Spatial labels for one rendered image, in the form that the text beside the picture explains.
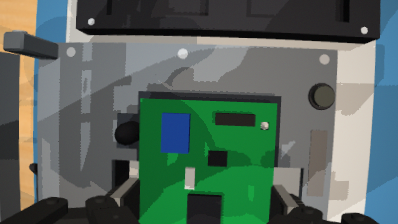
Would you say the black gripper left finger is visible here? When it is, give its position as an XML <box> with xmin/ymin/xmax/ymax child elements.
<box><xmin>0</xmin><ymin>178</ymin><xmax>140</xmax><ymax>224</ymax></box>

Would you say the green circuit board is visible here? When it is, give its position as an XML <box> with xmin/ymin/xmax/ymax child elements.
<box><xmin>139</xmin><ymin>98</ymin><xmax>277</xmax><ymax>224</ymax></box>

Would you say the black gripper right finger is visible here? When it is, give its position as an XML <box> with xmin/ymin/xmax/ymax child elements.
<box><xmin>267</xmin><ymin>185</ymin><xmax>379</xmax><ymax>224</ymax></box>

